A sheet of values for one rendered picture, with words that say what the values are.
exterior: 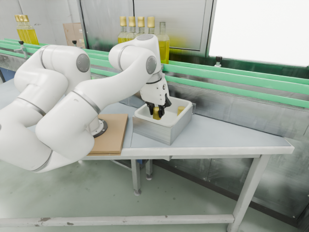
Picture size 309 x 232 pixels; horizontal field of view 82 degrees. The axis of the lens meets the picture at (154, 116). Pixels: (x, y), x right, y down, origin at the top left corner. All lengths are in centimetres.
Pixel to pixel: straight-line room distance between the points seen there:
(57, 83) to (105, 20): 85
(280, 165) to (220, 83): 62
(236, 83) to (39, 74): 70
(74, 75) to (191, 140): 47
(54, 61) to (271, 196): 133
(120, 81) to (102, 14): 98
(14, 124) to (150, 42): 39
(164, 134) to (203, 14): 60
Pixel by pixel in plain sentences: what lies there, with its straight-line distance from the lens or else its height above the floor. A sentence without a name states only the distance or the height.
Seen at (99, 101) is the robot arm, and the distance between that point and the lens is 44.
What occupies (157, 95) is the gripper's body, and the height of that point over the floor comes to 93.
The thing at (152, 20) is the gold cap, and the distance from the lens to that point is 93.
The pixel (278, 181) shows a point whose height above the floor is 34.
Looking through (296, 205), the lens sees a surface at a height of 22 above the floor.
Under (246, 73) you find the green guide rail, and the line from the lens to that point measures 87.
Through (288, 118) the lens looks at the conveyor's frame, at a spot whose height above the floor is 84.
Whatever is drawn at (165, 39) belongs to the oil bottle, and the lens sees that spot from 90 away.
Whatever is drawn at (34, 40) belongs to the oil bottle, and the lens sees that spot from 179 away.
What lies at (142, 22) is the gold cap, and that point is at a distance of 96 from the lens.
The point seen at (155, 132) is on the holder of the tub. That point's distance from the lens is 67.
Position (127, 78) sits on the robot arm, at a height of 105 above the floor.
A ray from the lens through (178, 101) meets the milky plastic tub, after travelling 81.
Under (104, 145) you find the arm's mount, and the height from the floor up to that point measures 77.
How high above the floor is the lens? 118
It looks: 30 degrees down
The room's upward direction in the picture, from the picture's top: straight up
